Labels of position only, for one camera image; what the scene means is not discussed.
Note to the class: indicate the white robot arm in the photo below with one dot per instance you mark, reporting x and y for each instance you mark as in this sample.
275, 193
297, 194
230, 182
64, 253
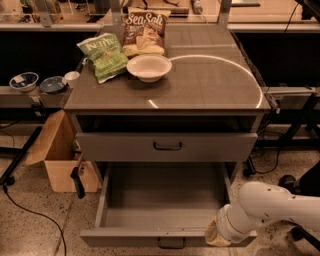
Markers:
258, 205

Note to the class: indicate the black handled tool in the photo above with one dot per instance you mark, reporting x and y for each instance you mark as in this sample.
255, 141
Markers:
76, 178

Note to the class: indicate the cardboard box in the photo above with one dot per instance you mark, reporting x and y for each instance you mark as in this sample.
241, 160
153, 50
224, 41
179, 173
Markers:
54, 148

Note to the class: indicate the brown sea salt chips bag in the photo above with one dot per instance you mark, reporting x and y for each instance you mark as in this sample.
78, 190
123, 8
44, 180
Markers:
144, 31

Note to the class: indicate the white bowl blue inside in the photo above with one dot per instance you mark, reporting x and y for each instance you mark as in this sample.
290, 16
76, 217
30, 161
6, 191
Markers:
24, 82

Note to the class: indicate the small white cup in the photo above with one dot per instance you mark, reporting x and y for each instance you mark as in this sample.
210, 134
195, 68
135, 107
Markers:
71, 78

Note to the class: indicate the grey top drawer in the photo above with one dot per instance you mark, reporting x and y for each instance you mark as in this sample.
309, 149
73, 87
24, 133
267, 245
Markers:
167, 147

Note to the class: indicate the green kettle chips bag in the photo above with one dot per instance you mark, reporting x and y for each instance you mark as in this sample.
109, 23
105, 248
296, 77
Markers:
106, 55

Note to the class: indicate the black robot wheel base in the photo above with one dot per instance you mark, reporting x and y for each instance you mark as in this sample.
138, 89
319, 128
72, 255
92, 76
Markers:
308, 185

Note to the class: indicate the grey drawer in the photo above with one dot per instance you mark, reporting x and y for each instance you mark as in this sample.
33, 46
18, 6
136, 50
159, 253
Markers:
167, 147
164, 205

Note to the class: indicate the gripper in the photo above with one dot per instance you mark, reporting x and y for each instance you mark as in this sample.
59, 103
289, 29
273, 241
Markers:
224, 224

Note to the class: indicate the black pole on floor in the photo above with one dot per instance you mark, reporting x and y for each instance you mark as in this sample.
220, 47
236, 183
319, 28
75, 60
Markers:
18, 153

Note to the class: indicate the grey drawer cabinet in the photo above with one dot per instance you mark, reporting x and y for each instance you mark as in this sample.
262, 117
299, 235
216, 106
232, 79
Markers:
209, 89

